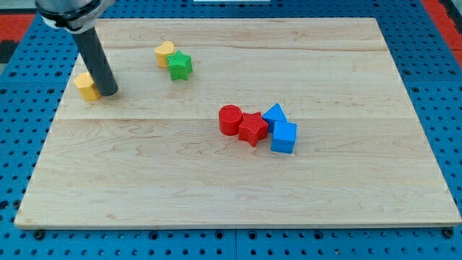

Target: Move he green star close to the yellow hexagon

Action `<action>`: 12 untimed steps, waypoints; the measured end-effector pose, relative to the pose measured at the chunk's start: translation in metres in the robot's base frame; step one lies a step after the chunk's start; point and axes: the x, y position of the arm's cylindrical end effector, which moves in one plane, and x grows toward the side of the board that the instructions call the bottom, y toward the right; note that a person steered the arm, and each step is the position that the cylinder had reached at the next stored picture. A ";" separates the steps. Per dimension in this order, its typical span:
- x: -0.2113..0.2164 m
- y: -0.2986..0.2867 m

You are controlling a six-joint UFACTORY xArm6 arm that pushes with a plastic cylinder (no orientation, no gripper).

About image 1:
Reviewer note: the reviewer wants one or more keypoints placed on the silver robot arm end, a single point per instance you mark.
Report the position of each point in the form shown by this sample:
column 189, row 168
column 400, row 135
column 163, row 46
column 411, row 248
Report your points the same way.
column 75, row 16

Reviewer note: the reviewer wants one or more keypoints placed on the red star block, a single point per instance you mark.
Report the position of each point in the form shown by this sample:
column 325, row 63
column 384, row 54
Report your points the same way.
column 253, row 128

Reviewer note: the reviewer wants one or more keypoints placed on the green star block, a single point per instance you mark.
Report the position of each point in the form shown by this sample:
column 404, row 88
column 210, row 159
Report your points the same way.
column 179, row 65

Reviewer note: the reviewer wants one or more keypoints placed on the yellow hexagon block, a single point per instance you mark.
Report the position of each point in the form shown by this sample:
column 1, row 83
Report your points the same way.
column 87, row 87

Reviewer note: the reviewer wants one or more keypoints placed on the red cylinder block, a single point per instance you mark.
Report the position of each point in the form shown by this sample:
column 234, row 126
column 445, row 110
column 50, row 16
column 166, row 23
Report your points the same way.
column 230, row 118

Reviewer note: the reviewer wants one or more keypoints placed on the light wooden board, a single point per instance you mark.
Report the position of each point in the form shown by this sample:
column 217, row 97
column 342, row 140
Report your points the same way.
column 152, row 155

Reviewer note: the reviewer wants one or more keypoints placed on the blue triangle block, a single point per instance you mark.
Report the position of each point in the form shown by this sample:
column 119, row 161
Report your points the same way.
column 272, row 115

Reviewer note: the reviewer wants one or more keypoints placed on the blue cube block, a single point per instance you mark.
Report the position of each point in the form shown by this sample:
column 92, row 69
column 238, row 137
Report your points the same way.
column 284, row 137

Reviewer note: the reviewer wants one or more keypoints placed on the yellow heart block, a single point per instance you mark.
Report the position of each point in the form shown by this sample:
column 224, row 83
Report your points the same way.
column 162, row 52

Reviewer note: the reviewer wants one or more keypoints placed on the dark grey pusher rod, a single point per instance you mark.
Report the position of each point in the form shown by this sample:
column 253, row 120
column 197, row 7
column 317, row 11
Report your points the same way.
column 95, row 60

